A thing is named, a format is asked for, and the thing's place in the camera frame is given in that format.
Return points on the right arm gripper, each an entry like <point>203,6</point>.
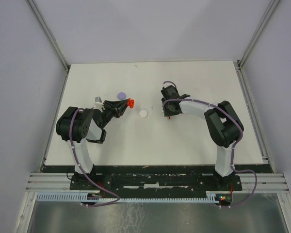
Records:
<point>166,112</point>

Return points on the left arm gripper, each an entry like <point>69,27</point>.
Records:
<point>118,107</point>

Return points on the orange round charging case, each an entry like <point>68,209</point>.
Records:
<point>131,103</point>

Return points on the lavender round charging case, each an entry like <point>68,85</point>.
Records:
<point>121,96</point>

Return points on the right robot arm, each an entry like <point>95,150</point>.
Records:
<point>183,133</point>

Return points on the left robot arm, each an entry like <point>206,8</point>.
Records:
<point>79,126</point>

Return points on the white round charging case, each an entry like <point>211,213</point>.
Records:
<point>143,113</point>

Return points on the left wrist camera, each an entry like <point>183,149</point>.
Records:
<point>98,102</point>

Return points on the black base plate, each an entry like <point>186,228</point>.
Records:
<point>155,169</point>

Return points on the left aluminium frame post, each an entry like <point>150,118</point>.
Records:
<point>47,32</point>

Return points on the aluminium frame post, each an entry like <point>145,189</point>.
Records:
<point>47,32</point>
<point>262,25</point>

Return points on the front aluminium rail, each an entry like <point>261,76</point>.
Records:
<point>244,183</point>

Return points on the right aluminium frame post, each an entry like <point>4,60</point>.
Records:
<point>262,25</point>

